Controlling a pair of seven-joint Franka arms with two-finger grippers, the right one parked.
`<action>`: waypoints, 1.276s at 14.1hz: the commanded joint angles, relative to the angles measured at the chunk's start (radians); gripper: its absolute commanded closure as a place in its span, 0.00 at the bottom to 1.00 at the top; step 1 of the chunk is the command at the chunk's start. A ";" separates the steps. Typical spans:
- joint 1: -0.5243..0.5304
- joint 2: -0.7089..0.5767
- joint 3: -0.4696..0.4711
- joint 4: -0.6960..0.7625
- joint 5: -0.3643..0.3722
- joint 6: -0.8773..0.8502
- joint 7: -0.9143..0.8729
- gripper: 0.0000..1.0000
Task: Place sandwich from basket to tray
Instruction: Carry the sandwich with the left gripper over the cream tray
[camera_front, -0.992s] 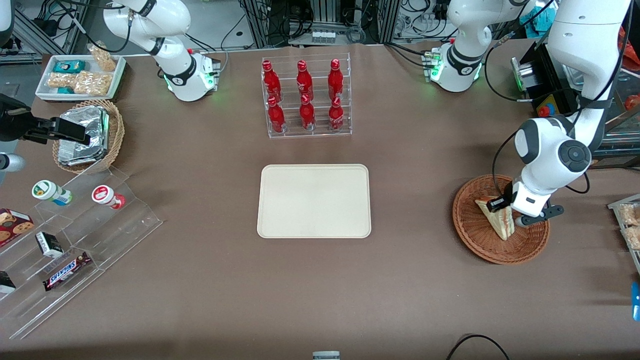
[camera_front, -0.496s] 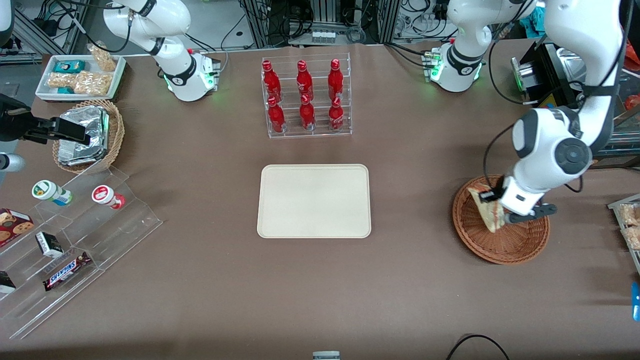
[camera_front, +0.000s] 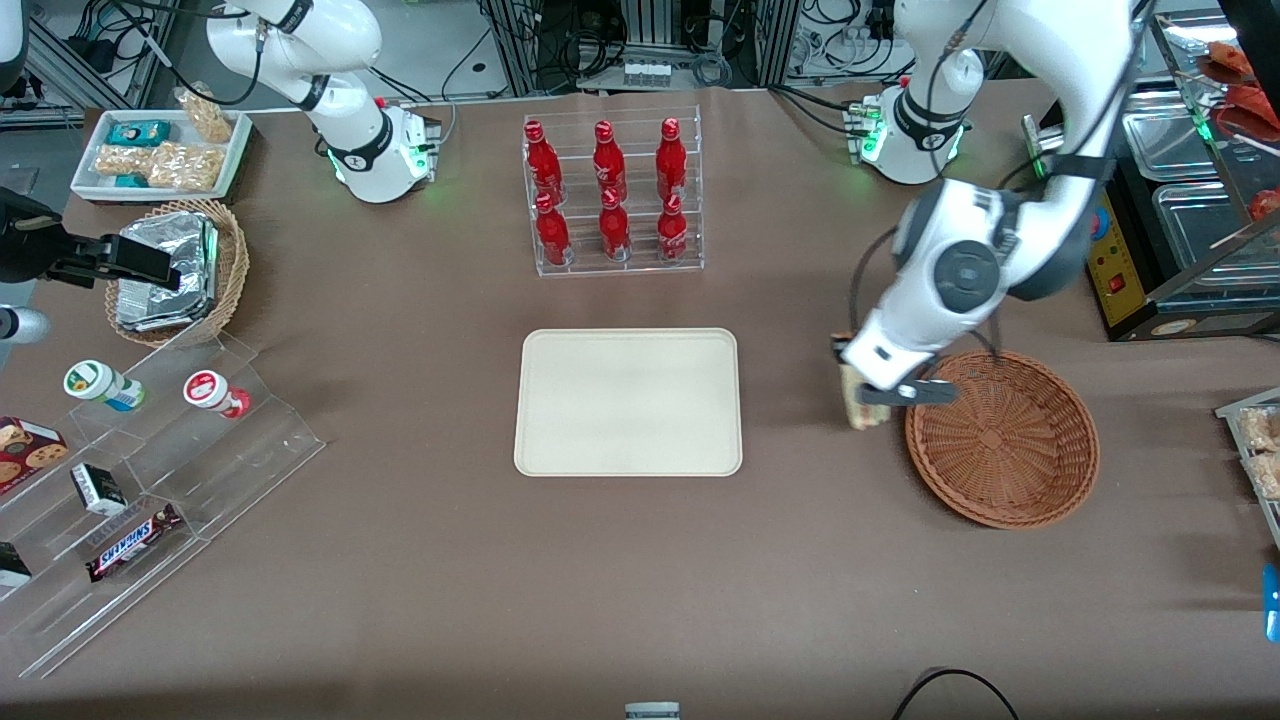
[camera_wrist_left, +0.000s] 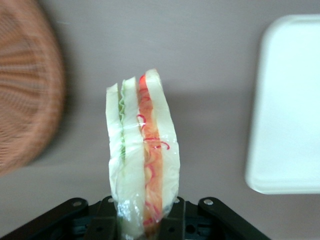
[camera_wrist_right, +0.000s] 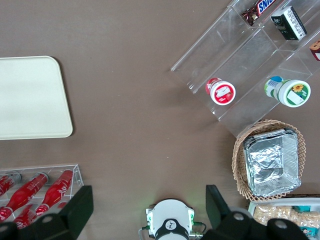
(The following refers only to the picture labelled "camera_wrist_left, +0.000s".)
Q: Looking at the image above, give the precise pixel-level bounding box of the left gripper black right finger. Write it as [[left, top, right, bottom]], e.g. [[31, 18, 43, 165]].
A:
[[159, 196, 272, 240]]

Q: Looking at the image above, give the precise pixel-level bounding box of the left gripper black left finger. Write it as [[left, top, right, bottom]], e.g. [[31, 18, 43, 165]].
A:
[[0, 196, 119, 240]]

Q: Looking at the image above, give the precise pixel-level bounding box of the triangle sandwich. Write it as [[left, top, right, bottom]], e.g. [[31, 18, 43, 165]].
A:
[[106, 67, 181, 238]]

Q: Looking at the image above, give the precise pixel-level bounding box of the brown wicker basket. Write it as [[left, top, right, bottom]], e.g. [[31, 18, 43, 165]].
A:
[[0, 0, 66, 177]]

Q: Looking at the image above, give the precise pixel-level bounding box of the beige plastic tray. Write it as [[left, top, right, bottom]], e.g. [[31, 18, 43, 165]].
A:
[[244, 14, 320, 196]]

